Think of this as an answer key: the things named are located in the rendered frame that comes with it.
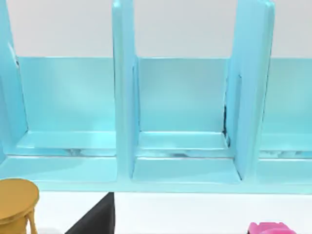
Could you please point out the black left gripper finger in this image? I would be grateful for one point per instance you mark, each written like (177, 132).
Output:
(100, 218)

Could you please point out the gold trophy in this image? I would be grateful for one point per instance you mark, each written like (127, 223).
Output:
(15, 202)

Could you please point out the light blue rack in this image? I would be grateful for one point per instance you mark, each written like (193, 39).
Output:
(170, 109)

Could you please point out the pink stapler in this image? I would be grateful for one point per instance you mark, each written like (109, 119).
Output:
(268, 226)

